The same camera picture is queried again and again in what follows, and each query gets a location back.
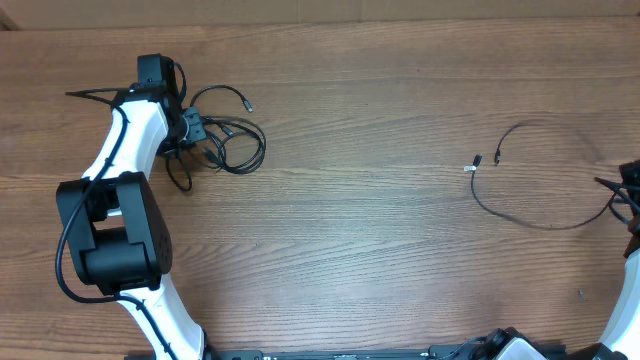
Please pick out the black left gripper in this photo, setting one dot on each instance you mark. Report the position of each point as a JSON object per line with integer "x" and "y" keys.
{"x": 197, "y": 129}

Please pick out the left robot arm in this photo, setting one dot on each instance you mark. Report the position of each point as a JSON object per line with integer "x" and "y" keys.
{"x": 115, "y": 245}

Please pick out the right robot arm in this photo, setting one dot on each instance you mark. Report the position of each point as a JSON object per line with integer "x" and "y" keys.
{"x": 620, "y": 339}

